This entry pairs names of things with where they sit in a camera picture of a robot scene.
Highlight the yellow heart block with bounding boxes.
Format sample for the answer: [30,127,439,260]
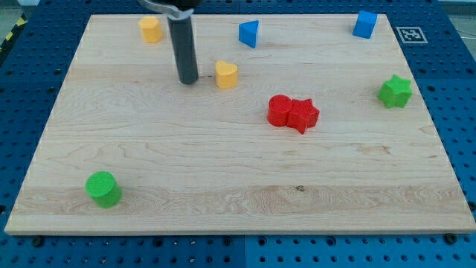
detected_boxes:
[215,60,238,89]

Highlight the blue triangle block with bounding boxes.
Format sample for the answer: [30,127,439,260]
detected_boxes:
[238,20,259,48]

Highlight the red cylinder block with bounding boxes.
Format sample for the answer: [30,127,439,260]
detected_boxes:
[267,95,292,127]

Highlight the wooden board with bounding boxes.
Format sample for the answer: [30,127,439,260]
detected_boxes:
[5,14,475,236]

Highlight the red star block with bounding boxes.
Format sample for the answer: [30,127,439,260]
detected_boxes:
[286,99,320,134]

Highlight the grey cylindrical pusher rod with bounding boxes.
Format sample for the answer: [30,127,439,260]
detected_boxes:
[167,17,199,85]

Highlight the yellow hexagon block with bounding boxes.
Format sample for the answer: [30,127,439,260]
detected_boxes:
[138,16,163,43]

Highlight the metal clamp on rod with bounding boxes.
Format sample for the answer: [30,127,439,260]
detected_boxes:
[137,0,194,20]

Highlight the green cylinder block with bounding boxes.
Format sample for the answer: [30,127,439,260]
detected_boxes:
[85,171,122,208]

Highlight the green star block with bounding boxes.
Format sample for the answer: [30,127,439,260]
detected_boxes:
[377,74,412,109]

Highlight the blue cube block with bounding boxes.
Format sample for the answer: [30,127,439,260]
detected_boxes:
[353,10,378,39]

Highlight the black white fiducial marker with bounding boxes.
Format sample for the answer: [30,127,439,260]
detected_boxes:
[396,26,428,44]

